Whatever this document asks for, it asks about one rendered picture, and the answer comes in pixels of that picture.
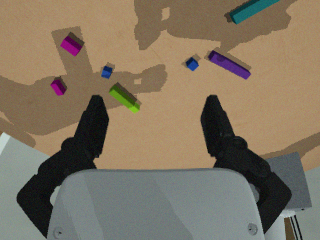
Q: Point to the turquoise rod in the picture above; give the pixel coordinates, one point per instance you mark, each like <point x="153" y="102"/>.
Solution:
<point x="249" y="9"/>

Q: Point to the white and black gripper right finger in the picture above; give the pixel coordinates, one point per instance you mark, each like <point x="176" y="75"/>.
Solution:
<point x="231" y="152"/>

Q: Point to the magenta rod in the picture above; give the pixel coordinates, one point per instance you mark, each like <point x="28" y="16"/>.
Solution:
<point x="58" y="87"/>
<point x="71" y="46"/>

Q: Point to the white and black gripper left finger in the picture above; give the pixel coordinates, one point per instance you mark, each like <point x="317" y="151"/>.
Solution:
<point x="77" y="153"/>

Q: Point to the small blue block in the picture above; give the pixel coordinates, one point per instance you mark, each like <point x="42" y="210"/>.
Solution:
<point x="106" y="72"/>
<point x="192" y="64"/>

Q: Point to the purple rod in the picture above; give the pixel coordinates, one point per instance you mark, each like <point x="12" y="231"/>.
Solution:
<point x="228" y="64"/>

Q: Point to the lime green rod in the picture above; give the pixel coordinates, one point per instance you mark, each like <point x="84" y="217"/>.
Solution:
<point x="124" y="99"/>

